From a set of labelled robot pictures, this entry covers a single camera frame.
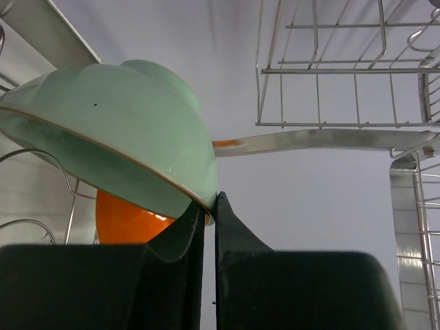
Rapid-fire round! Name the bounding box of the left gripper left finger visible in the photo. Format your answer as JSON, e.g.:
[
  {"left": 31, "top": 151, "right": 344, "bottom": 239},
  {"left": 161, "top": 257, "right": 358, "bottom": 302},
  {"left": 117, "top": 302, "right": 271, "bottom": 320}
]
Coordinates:
[{"left": 1, "top": 203, "right": 205, "bottom": 329}]

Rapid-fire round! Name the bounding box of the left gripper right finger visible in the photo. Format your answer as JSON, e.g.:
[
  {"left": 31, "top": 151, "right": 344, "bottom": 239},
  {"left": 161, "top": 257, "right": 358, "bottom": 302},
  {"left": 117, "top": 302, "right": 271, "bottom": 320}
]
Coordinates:
[{"left": 214, "top": 192, "right": 404, "bottom": 329}]

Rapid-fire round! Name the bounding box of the green bowl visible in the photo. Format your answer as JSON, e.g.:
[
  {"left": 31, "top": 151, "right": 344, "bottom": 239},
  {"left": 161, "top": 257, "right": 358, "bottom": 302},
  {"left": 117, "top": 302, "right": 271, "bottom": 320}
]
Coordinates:
[{"left": 1, "top": 60, "right": 218, "bottom": 218}]

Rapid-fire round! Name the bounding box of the orange bowl in rack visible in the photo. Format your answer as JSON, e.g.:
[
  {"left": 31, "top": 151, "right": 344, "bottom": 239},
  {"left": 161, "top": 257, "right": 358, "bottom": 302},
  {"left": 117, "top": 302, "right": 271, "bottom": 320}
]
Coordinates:
[{"left": 95, "top": 190, "right": 191, "bottom": 246}]

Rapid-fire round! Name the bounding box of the metal two-tier dish rack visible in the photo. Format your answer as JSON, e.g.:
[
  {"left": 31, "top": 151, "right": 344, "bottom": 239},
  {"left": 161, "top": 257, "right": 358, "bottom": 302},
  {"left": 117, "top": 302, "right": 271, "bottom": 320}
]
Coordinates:
[{"left": 1, "top": 1, "right": 439, "bottom": 329}]

